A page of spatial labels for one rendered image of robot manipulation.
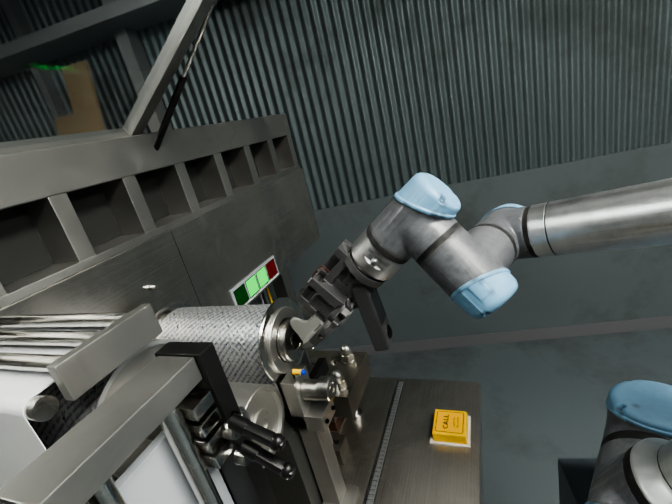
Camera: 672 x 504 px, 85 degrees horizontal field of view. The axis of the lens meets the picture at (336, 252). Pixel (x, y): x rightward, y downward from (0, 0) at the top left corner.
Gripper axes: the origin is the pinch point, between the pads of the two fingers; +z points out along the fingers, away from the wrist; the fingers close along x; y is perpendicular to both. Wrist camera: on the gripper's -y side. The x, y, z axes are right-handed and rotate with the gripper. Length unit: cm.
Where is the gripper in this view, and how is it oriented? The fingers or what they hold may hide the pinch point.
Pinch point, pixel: (309, 343)
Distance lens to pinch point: 67.3
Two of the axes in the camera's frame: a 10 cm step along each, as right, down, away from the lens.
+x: -3.3, 3.9, -8.6
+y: -7.6, -6.5, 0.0
